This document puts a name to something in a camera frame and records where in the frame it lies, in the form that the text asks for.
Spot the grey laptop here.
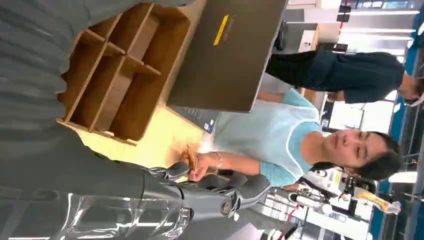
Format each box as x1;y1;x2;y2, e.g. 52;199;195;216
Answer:
166;0;289;134

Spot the seated person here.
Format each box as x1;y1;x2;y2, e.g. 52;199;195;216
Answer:
188;87;403;188

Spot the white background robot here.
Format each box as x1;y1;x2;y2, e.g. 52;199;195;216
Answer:
288;167;402;220

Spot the wooden compartment card box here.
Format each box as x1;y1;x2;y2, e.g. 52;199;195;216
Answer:
56;2;208;147

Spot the person's left hand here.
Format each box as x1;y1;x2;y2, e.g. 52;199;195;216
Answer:
188;151;223;183

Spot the white shelving rack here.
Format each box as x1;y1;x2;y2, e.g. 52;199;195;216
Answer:
339;0;420;59

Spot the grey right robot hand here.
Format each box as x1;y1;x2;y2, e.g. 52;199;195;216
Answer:
0;124;272;240

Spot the standing person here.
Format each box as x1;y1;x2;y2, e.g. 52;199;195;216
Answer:
264;49;424;108

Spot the beige cabinet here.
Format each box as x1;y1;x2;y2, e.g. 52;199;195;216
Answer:
297;23;320;54

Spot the yellow label strip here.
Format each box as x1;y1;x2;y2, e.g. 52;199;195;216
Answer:
212;14;230;47

